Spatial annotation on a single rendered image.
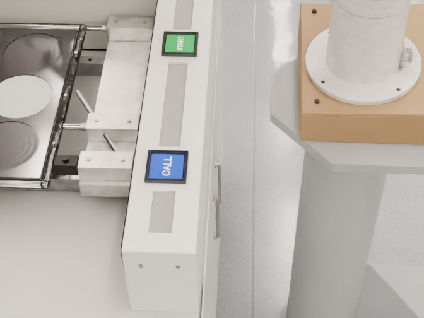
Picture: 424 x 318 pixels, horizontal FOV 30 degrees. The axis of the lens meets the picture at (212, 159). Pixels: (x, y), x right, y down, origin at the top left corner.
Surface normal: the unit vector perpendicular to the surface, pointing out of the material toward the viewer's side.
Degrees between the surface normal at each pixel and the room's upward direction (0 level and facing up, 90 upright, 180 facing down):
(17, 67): 0
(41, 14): 90
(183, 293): 90
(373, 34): 93
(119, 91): 0
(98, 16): 90
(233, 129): 0
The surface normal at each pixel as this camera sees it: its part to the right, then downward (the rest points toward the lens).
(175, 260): -0.04, 0.74
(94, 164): -0.01, -0.67
